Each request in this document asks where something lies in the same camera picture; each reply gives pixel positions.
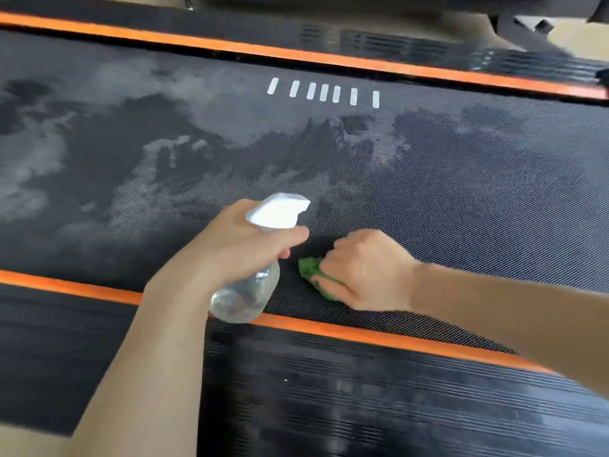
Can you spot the person's right hand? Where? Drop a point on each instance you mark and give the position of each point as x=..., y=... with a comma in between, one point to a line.
x=371, y=271

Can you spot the person's left hand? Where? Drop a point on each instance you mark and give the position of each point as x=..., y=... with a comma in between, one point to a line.
x=228, y=252

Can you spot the clear spray bottle white trigger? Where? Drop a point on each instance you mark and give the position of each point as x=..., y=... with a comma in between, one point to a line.
x=247, y=299

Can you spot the green cloth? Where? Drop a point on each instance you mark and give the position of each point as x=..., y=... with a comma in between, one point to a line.
x=309, y=267

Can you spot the black orange-striped treadmill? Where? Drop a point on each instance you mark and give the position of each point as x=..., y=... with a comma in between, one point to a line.
x=333, y=161
x=404, y=4

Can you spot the person's left forearm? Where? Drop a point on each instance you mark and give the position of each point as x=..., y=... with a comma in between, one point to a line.
x=142, y=376

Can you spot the person's right forearm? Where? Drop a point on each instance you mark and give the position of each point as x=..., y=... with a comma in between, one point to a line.
x=523, y=323

